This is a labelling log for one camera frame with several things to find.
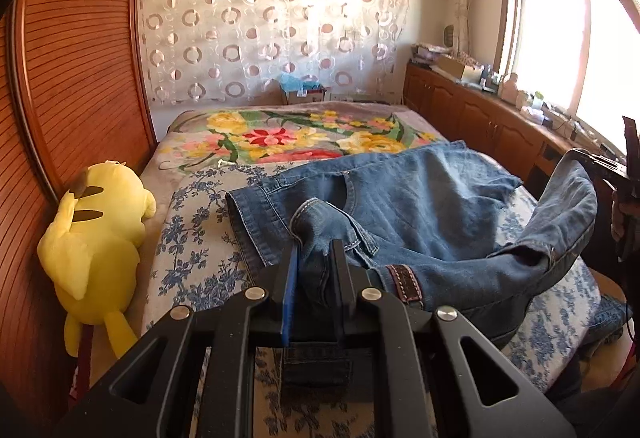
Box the blue denim jeans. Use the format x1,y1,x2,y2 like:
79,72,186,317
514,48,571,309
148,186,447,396
226,140,599,350

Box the blue floral white quilt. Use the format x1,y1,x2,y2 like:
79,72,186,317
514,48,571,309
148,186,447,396
141,164,601,437

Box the wooden low cabinet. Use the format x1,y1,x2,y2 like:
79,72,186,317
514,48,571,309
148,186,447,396
402,62,576,198

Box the white bottle on cabinet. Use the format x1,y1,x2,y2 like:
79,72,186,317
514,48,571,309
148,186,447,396
499,72,520,106

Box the wooden framed window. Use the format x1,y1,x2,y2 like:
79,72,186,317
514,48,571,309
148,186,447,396
500,0,639,154

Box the yellow Pikachu plush toy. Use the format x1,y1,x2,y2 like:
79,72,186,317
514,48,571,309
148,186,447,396
37,161,156,358

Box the colourful floral grey blanket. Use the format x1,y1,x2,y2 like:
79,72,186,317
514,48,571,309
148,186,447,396
152,102,444,174

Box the cardboard box on cabinet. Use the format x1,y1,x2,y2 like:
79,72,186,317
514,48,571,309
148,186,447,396
435,54,475,80

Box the cardboard box with blue bag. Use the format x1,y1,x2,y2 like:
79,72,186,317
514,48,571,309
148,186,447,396
278,73,326,105

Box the sheer circle pattern curtain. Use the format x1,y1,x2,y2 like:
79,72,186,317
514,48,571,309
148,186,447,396
138,0,409,106

